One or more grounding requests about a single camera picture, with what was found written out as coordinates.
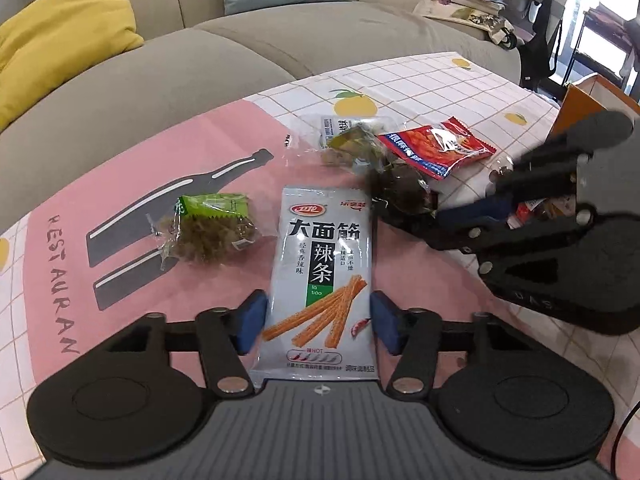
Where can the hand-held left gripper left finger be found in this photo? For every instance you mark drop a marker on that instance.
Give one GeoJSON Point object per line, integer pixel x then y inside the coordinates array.
{"type": "Point", "coordinates": [252, 321]}

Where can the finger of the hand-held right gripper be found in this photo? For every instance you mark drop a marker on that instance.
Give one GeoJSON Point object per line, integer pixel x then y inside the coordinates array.
{"type": "Point", "coordinates": [465, 217]}
{"type": "Point", "coordinates": [565, 152]}

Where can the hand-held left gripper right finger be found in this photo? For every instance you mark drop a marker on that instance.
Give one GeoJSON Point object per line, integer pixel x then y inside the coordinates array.
{"type": "Point", "coordinates": [386, 321]}

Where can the orange cardboard box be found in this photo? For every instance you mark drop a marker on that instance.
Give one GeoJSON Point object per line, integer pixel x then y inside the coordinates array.
{"type": "Point", "coordinates": [580, 105]}

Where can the small red white snack packet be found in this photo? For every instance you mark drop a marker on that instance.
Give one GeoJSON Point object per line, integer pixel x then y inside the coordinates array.
{"type": "Point", "coordinates": [537, 208]}

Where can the dark snack packet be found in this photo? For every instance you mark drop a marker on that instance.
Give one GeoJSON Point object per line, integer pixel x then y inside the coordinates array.
{"type": "Point", "coordinates": [400, 191]}

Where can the red spicy snack packet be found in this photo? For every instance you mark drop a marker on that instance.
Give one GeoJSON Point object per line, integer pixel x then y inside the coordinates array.
{"type": "Point", "coordinates": [430, 147]}

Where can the grey spicy strip packet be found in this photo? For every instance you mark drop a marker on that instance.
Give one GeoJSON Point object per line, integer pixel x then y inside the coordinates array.
{"type": "Point", "coordinates": [320, 270]}

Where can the black garment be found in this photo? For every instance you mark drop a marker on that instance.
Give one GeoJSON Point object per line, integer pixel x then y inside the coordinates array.
{"type": "Point", "coordinates": [542, 45]}

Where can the printed tote bag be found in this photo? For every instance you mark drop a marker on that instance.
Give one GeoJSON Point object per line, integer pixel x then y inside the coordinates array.
{"type": "Point", "coordinates": [465, 22]}

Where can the stack of books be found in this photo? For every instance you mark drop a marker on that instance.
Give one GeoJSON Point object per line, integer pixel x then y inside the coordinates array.
{"type": "Point", "coordinates": [472, 0]}

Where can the pink checked lemon tablecloth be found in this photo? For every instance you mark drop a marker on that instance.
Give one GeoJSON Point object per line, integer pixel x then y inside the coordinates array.
{"type": "Point", "coordinates": [150, 135]}

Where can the beige sofa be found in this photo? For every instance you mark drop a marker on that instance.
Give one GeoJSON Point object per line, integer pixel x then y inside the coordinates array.
{"type": "Point", "coordinates": [225, 45]}

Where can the yellow pillow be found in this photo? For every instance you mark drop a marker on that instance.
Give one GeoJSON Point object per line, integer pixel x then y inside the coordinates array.
{"type": "Point", "coordinates": [60, 35]}

